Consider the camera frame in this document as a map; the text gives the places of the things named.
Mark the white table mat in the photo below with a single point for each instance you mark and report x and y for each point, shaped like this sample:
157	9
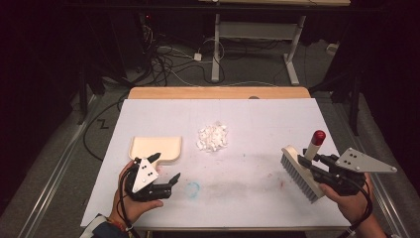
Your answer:
247	165

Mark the person's left hand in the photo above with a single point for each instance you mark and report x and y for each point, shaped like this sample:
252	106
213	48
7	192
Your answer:
137	208

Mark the metal floor rail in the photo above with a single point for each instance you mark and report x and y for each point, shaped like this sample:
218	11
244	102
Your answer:
386	205
54	178

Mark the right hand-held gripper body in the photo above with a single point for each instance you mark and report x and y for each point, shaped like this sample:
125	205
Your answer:
346	177

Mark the white power adapter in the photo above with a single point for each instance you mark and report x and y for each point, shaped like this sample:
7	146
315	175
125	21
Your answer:
197	57

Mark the black stand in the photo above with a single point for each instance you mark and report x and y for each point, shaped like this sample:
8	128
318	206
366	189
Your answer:
355	102
82	95

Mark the person's right hand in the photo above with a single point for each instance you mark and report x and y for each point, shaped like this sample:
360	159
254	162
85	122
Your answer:
350	205

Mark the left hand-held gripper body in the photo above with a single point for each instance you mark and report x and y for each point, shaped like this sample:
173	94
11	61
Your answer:
145	175

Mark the beige dustpan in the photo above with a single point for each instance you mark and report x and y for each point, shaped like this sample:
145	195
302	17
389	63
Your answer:
158	147

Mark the white power strip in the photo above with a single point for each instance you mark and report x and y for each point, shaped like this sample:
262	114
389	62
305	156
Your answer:
332	48

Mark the pile of white paper scraps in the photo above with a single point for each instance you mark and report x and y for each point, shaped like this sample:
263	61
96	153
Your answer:
213	137

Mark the white desk frame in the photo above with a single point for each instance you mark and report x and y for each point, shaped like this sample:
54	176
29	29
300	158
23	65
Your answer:
216	49

